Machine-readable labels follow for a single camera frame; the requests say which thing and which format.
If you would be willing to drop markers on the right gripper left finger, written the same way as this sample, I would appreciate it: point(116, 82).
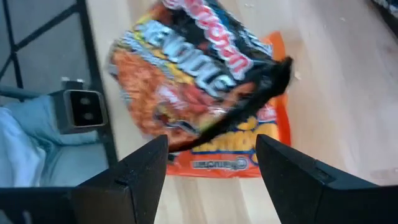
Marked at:
point(133, 193)

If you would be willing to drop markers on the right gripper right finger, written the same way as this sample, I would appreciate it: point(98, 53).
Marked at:
point(311, 199)

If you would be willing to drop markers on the red Maruchan noodle packet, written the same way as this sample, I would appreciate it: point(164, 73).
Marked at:
point(233, 140)

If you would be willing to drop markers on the black Maruchan fire noodle packet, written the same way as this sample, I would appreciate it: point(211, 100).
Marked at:
point(186, 62)
point(391, 7)

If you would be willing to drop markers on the light blue cloth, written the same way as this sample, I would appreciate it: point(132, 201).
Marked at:
point(31, 149)

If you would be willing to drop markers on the small black table camera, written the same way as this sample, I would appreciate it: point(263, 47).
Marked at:
point(84, 110)

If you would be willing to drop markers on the black aluminium frame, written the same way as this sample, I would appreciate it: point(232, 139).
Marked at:
point(89, 46)

